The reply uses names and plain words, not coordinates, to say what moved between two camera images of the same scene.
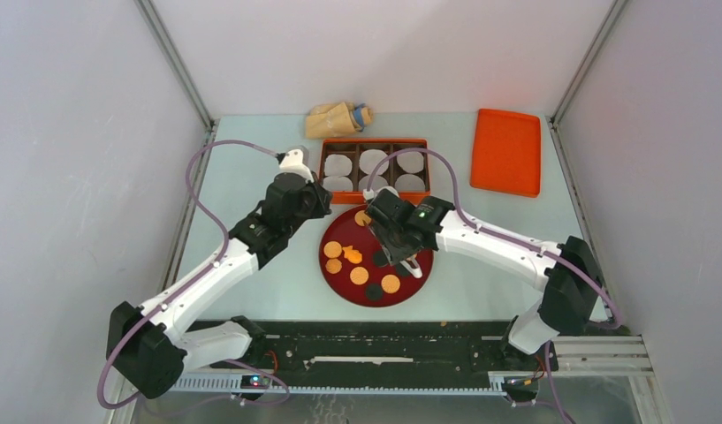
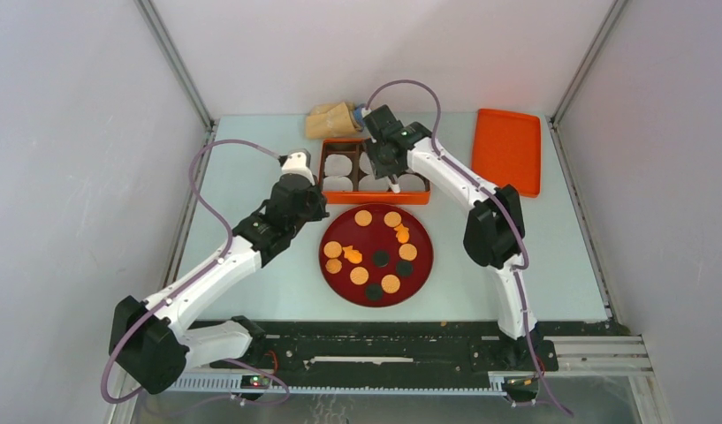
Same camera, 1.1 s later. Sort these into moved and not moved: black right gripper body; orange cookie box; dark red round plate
Moved: black right gripper body
Not moved: orange cookie box; dark red round plate
